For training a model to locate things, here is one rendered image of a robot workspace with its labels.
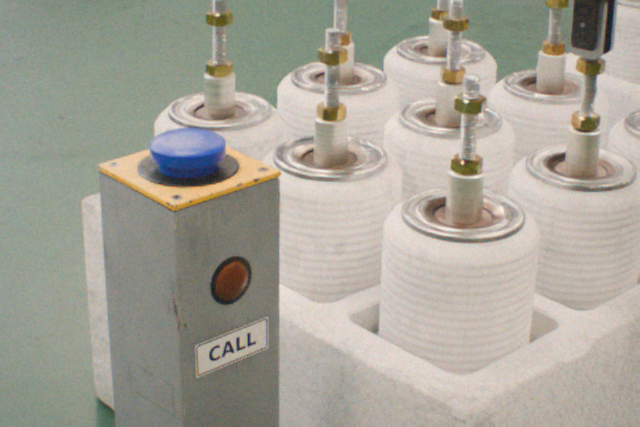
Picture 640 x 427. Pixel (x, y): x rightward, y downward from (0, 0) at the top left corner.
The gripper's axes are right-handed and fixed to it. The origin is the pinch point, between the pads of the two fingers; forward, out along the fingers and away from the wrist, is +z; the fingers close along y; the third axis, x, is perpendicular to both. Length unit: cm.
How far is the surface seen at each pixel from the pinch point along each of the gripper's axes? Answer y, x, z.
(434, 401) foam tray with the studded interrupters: 20.1, 1.3, 17.4
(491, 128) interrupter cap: -2.0, -8.1, 9.6
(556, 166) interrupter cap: 0.5, -1.6, 10.0
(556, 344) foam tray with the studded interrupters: 10.4, 4.2, 17.2
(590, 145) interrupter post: 0.7, 0.9, 7.8
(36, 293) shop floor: 3, -52, 35
